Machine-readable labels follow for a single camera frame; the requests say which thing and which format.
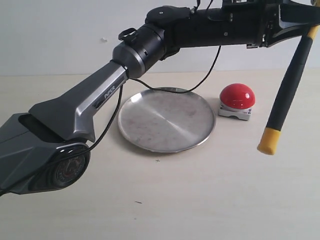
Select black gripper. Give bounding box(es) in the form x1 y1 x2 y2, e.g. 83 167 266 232
172 0 320 48

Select yellow black claw hammer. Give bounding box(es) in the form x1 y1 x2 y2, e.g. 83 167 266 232
256 0 320 156

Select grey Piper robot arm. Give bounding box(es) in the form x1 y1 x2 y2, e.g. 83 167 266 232
0 0 320 195

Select red dome push button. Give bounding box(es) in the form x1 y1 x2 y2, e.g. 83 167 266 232
218 83 256 121

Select round steel plate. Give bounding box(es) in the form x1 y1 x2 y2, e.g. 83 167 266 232
117 87 217 154

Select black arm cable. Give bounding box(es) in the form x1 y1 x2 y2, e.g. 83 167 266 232
0 0 223 198

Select small white wall hook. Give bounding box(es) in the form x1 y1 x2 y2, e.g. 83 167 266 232
100 38 108 43

